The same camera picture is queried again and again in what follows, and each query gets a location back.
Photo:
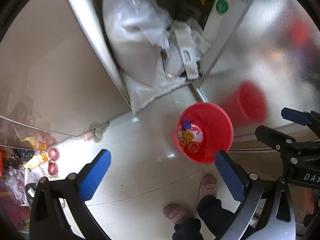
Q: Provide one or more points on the white medicine box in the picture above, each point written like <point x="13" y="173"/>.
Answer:
<point x="197" y="134"/>

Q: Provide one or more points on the red trash bucket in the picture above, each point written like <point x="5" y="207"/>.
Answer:
<point x="217" y="131"/>

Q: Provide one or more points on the pink slipper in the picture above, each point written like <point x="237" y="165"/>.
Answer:
<point x="208" y="187"/>
<point x="176" y="213"/>

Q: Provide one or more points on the blue bottle cap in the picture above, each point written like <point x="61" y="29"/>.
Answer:
<point x="186" y="125"/>

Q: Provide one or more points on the grey floor rag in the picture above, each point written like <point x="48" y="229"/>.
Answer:
<point x="95" y="133"/>

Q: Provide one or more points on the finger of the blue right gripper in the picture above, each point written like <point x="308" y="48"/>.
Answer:
<point x="295" y="116"/>
<point x="273" y="138"/>

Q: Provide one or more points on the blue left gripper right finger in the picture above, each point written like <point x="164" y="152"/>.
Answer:
<point x="232" y="174"/>

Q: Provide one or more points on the orange plastic cup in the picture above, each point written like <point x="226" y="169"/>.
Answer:
<point x="193" y="147"/>

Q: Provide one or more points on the red onion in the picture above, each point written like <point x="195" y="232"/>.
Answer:
<point x="52" y="169"/>
<point x="53" y="154"/>

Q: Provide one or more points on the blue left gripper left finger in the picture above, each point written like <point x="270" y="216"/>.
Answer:
<point x="91" y="175"/>

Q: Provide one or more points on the large white sack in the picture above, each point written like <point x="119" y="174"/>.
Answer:
<point x="155" y="53"/>

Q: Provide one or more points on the yellow sauce packet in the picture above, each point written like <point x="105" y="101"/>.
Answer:
<point x="185" y="137"/>

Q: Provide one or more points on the pink left slipper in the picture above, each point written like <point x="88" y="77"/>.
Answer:
<point x="176" y="213"/>

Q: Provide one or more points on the pink right slipper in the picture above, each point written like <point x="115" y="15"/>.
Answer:
<point x="208" y="187"/>

